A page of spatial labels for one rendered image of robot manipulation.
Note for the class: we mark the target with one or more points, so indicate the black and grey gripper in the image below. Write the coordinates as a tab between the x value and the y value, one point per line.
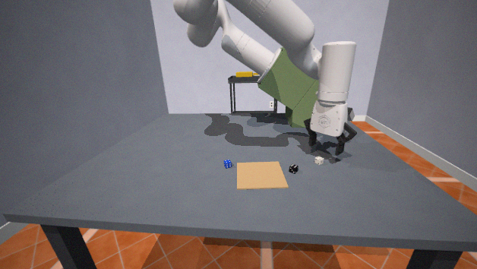
330	119

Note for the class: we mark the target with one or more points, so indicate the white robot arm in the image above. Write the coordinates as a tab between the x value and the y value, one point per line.
287	24

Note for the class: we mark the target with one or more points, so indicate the black die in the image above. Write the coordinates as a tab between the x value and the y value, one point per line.
293	168

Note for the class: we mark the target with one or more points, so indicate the white die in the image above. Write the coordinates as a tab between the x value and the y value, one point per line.
319	160

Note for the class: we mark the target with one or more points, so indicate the tan flat mat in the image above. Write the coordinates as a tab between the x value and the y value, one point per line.
260	175

